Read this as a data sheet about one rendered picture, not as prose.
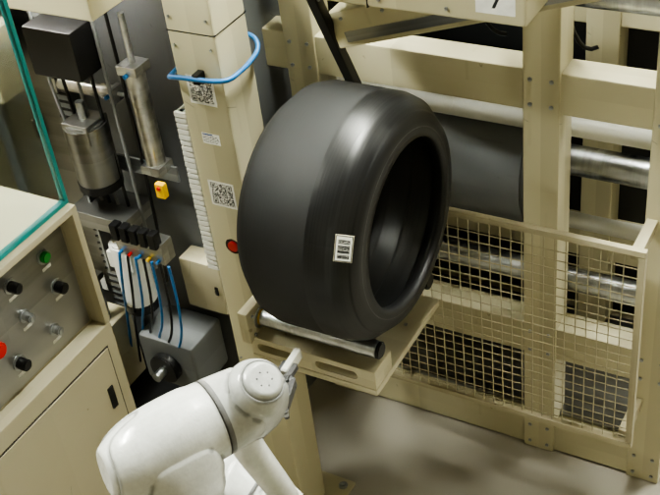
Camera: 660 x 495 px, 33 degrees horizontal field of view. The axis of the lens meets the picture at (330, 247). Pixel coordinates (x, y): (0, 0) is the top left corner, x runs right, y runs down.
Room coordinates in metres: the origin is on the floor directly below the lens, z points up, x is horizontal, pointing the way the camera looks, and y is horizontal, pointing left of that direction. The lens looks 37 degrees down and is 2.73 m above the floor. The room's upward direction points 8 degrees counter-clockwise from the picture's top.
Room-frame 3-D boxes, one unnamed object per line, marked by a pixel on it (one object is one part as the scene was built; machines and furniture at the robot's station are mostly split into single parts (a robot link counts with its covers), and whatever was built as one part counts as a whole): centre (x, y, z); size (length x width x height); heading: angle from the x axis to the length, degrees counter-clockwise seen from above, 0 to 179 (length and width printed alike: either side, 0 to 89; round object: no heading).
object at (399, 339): (2.20, -0.02, 0.80); 0.37 x 0.36 x 0.02; 146
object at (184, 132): (2.35, 0.29, 1.19); 0.05 x 0.04 x 0.48; 146
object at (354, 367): (2.08, 0.06, 0.84); 0.36 x 0.09 x 0.06; 56
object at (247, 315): (2.30, 0.13, 0.90); 0.40 x 0.03 x 0.10; 146
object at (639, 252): (2.35, -0.39, 0.65); 0.90 x 0.02 x 0.70; 56
